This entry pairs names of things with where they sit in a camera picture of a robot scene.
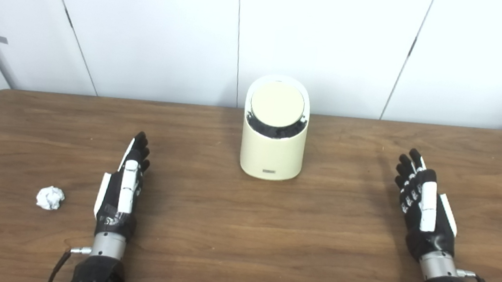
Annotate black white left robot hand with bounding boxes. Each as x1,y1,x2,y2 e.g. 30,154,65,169
90,127,154,243

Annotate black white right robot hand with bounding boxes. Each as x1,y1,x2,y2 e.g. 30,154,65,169
385,147,466,266

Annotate white paper ball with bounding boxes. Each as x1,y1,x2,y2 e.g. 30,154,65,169
35,184,66,212

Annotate cream-colored bin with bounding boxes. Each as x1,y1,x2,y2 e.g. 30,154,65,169
237,71,314,184

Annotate round cream bin lid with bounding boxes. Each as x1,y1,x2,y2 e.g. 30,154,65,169
248,79,308,130

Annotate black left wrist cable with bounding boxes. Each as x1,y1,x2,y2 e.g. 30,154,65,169
47,243,93,282

